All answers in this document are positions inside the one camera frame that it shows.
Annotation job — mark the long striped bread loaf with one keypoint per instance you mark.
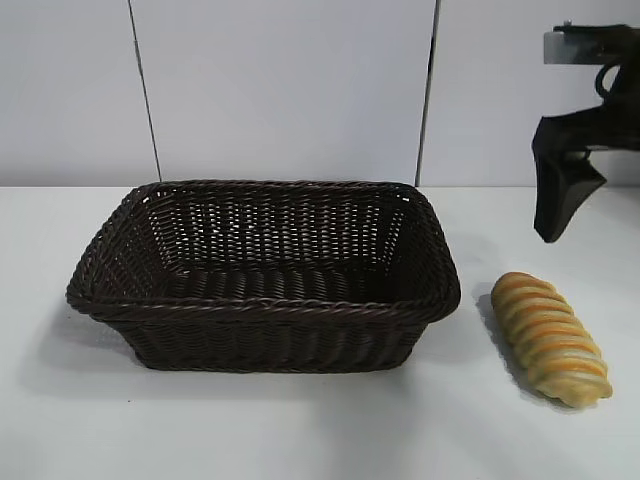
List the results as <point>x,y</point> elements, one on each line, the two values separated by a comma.
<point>547,335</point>

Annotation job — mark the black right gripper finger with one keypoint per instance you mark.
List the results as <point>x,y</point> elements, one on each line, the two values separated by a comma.
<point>555,200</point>

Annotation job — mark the dark brown woven basket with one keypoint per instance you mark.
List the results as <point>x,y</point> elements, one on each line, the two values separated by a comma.
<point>250,340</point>

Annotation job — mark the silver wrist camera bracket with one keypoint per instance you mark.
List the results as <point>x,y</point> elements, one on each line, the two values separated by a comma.
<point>575,47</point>

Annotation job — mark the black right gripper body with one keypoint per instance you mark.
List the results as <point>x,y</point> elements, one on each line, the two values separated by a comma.
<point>620,125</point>

